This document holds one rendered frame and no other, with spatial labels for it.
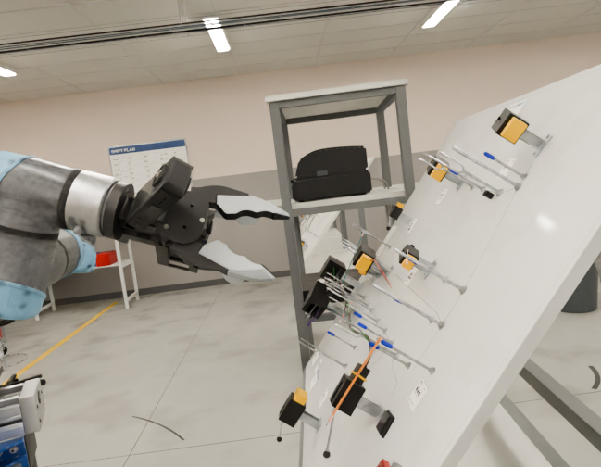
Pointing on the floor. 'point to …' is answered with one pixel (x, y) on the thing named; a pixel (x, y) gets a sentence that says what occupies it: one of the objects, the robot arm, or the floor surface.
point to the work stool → (3, 352)
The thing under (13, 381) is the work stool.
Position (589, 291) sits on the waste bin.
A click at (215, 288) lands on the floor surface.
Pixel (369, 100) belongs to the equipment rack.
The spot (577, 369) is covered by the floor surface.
